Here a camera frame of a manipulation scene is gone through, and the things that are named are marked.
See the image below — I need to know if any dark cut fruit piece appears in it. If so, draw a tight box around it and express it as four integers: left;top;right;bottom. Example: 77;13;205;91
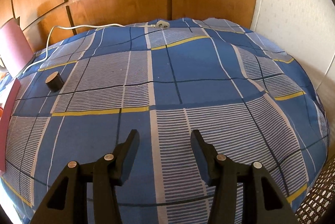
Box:
45;71;64;91

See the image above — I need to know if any pink electric kettle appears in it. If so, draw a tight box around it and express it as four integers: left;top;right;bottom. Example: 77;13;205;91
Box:
0;18;34;75

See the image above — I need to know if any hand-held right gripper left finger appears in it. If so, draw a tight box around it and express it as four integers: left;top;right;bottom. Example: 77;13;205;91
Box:
31;130;140;224

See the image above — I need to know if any brown perforated panel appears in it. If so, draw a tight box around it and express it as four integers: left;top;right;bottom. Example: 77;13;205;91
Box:
294;161;331;224

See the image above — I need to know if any wooden panelled wardrobe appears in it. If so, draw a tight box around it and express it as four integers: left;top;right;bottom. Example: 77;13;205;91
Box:
0;0;265;54

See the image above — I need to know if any pink-rimmed white cardboard box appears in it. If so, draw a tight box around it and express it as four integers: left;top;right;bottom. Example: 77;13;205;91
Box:
0;79;21;172

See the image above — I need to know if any blue plaid tablecloth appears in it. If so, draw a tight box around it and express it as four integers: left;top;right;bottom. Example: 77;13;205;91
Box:
0;18;329;224

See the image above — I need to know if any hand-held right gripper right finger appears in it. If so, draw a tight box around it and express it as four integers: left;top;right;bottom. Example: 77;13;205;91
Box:
191;130;299;224

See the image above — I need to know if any white power cable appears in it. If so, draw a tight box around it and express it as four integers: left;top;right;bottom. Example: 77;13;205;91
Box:
21;22;159;75

